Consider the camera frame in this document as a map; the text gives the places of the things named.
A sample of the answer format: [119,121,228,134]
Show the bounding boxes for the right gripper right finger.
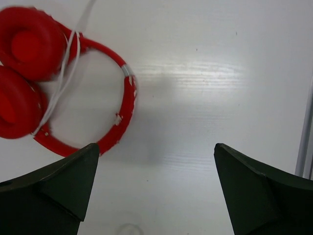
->
[214,143,313,235]

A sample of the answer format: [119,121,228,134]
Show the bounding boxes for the white headphone cable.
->
[31,0,97,137]

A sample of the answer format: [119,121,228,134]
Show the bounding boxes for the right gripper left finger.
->
[0,143,99,235]

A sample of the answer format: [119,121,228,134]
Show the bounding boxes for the red headphones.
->
[0,6,137,157]

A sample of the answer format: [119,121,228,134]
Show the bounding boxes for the aluminium table edge rail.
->
[295,82,313,180]

